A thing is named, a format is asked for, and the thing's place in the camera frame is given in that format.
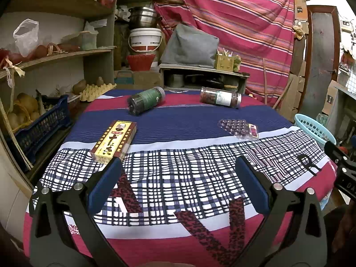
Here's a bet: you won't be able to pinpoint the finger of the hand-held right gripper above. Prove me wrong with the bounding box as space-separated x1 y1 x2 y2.
324 141 351 167

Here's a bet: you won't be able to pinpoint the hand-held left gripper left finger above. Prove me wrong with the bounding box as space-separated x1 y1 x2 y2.
29 157 128 267

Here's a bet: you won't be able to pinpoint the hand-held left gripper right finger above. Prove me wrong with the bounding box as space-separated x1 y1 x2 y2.
235 156 329 267

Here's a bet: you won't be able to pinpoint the light blue plastic basket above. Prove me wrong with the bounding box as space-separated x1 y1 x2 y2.
294 113 337 146

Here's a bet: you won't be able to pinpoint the yellow and red carton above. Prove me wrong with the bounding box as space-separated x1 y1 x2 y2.
90 120 137 164

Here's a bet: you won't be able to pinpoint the printed cardboard box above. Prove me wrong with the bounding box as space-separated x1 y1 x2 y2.
322 79 341 116

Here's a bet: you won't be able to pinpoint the clear blister pack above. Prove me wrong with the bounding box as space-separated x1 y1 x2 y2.
218 118 259 140

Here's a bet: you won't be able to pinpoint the leaning cardboard sheets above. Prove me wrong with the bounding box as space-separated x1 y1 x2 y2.
279 61 308 121

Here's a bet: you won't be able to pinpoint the dark blue plastic crate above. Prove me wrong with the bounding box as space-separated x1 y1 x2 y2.
11 95 71 164

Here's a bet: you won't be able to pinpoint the printed plaid tablecloth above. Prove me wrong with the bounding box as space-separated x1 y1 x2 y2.
22 87 338 267

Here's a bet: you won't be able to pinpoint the white label spice jar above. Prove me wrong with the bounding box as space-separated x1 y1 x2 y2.
200 87 242 109

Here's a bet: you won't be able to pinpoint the wooden stick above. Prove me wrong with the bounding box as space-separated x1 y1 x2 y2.
263 58 269 105

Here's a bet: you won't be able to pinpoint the green label spice jar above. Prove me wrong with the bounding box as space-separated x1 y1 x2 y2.
127 86 166 116

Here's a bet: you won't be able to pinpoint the yellow egg tray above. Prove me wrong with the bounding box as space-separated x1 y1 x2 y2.
79 82 117 102

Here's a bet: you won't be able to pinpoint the black pan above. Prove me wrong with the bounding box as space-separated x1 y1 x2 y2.
207 78 240 91

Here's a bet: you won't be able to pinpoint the small blue box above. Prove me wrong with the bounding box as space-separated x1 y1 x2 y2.
114 71 134 85

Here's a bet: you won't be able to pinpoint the pile of potatoes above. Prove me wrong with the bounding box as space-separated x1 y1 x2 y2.
7 92 41 130

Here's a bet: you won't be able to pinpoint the brown cardboard box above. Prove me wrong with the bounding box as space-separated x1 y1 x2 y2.
133 71 162 89

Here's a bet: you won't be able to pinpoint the low wooden cabinet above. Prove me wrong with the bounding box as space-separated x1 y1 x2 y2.
158 63 250 95

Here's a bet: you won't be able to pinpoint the yellow box with sticks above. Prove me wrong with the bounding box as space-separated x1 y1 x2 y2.
215 49 235 71

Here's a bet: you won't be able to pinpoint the red plastic basin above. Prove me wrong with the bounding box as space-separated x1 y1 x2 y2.
126 54 156 71

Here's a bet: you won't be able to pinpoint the brown mesh bag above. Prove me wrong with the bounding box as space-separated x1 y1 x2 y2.
30 43 81 57

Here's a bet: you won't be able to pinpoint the cardboard pieces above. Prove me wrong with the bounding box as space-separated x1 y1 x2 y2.
293 0 310 34

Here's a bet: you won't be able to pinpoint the clear plastic container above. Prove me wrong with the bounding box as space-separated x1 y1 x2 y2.
79 19 107 51

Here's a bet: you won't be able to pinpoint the white plastic bucket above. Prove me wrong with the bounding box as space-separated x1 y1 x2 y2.
128 28 162 53

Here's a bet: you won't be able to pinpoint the grey cushion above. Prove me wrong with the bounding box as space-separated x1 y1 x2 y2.
160 23 220 69

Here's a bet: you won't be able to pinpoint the red mesh bag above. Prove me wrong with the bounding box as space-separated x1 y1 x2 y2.
0 49 25 69

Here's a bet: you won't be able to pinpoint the red striped hanging cloth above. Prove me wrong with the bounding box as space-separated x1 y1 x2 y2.
152 0 297 106

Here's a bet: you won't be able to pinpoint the clear plastic bag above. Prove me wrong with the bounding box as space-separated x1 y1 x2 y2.
13 18 39 57

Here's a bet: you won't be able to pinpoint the stacked steel pots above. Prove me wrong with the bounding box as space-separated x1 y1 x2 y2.
128 6 162 30

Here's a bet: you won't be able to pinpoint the wooden shelf unit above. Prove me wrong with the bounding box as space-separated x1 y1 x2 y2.
0 0 156 190

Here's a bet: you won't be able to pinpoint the wooden door frame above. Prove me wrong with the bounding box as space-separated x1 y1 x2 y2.
304 5 341 114

